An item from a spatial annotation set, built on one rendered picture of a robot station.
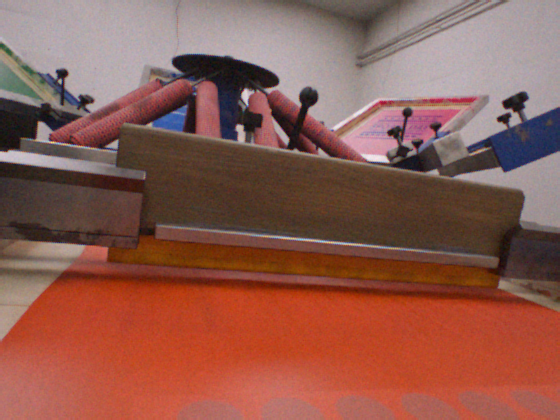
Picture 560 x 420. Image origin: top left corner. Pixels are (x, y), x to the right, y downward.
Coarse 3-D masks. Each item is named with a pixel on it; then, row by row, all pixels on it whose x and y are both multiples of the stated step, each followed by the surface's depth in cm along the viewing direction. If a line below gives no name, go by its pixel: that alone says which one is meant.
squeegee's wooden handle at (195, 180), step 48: (144, 144) 27; (192, 144) 28; (240, 144) 29; (144, 192) 27; (192, 192) 28; (240, 192) 29; (288, 192) 30; (336, 192) 31; (384, 192) 33; (432, 192) 34; (480, 192) 36; (384, 240) 33; (432, 240) 35; (480, 240) 36
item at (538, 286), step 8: (0, 240) 29; (8, 240) 31; (16, 240) 32; (0, 248) 29; (504, 280) 47; (512, 280) 46; (520, 280) 45; (528, 280) 44; (528, 288) 44; (536, 288) 43; (544, 288) 42; (552, 288) 41; (552, 296) 41
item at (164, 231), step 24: (168, 240) 27; (192, 240) 27; (216, 240) 28; (240, 240) 28; (264, 240) 29; (288, 240) 29; (312, 240) 30; (336, 240) 32; (456, 264) 34; (480, 264) 35
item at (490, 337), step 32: (352, 288) 33; (384, 288) 35; (416, 288) 37; (448, 288) 39; (480, 288) 41; (384, 320) 26; (416, 320) 27; (448, 320) 28; (480, 320) 29; (512, 320) 30; (544, 320) 32; (448, 352) 22; (480, 352) 23; (512, 352) 24; (544, 352) 24; (480, 384) 19; (512, 384) 19; (544, 384) 20
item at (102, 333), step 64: (64, 320) 19; (128, 320) 20; (192, 320) 21; (256, 320) 23; (320, 320) 24; (0, 384) 13; (64, 384) 14; (128, 384) 15; (192, 384) 15; (256, 384) 16; (320, 384) 17; (384, 384) 17; (448, 384) 18
